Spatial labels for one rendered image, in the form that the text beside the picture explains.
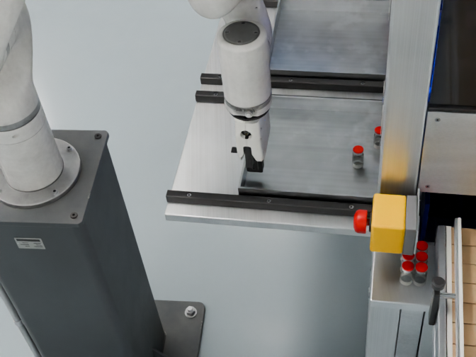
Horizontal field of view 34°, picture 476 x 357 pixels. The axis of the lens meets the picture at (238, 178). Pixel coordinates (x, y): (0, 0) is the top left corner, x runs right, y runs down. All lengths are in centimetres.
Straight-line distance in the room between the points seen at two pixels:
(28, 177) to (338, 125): 64
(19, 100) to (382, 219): 68
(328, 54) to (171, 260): 101
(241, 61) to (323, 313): 125
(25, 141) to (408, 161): 71
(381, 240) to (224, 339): 113
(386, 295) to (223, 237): 125
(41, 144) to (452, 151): 78
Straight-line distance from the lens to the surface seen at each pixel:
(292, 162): 158
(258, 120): 139
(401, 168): 132
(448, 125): 124
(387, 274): 142
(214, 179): 156
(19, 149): 156
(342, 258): 251
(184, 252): 256
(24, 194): 165
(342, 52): 182
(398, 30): 112
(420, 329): 172
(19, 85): 150
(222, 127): 166
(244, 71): 131
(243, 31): 131
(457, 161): 130
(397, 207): 131
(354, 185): 154
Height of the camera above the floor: 205
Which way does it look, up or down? 49 degrees down
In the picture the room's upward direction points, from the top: 7 degrees counter-clockwise
